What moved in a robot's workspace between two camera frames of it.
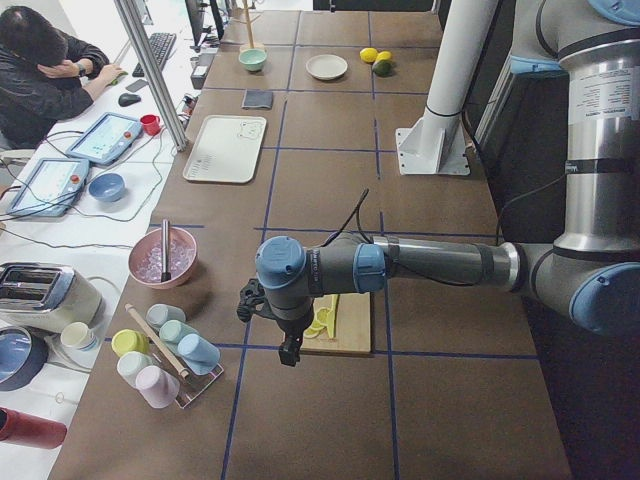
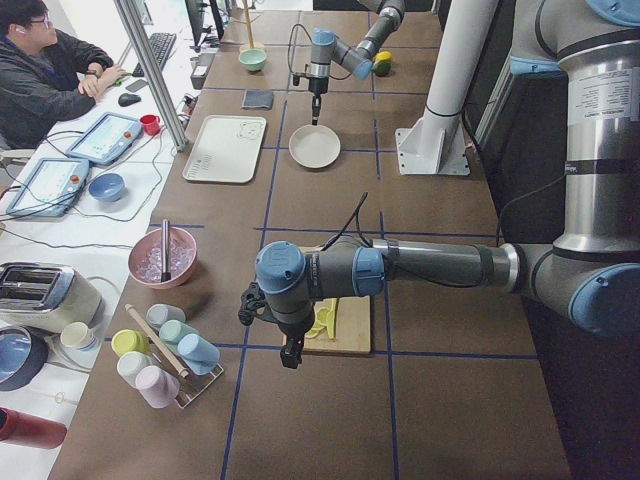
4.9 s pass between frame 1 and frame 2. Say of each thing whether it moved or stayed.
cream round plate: moved
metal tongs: stayed
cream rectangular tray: stayed
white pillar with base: stayed
